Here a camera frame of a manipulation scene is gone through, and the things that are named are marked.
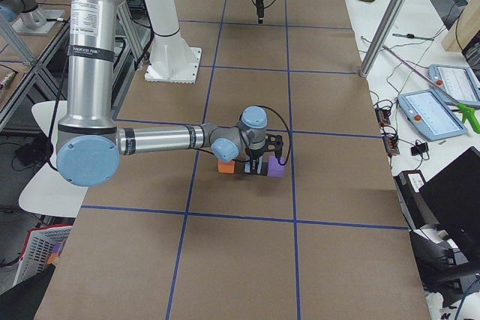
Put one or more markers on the orange block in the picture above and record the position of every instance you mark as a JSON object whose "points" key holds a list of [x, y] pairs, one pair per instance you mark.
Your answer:
{"points": [[226, 168]]}

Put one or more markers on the teach pendant tablet far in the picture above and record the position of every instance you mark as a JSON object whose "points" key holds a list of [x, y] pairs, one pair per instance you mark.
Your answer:
{"points": [[460, 82]]}

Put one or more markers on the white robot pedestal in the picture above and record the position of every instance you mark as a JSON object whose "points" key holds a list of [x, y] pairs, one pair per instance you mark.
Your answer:
{"points": [[171, 59]]}

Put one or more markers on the white chair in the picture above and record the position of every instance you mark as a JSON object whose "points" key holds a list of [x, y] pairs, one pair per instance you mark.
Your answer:
{"points": [[47, 192]]}

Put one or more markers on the aluminium frame post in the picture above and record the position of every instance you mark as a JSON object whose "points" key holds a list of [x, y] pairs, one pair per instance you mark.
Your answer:
{"points": [[386, 23]]}

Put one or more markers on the green handled reacher grabber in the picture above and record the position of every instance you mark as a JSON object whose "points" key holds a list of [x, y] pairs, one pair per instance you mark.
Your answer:
{"points": [[468, 113]]}

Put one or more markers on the smartwatch with green band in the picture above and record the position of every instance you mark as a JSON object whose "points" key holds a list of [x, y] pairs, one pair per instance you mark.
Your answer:
{"points": [[412, 36]]}

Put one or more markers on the white perforated basket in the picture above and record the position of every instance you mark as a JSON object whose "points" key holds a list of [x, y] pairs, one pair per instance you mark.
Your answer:
{"points": [[39, 245]]}

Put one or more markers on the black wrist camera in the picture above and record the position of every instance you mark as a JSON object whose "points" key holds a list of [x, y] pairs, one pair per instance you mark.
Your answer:
{"points": [[274, 144]]}

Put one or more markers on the black monitor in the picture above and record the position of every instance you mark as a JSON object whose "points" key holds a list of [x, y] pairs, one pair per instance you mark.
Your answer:
{"points": [[453, 197]]}

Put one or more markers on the teach pendant tablet near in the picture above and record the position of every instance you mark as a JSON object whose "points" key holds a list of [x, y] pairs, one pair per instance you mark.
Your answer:
{"points": [[430, 116]]}

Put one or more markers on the purple block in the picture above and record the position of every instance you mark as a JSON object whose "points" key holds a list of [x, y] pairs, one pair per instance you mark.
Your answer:
{"points": [[274, 169]]}

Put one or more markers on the teach pendant tablet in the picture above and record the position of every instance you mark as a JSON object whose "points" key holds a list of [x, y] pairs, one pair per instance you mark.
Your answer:
{"points": [[430, 116], [460, 82]]}

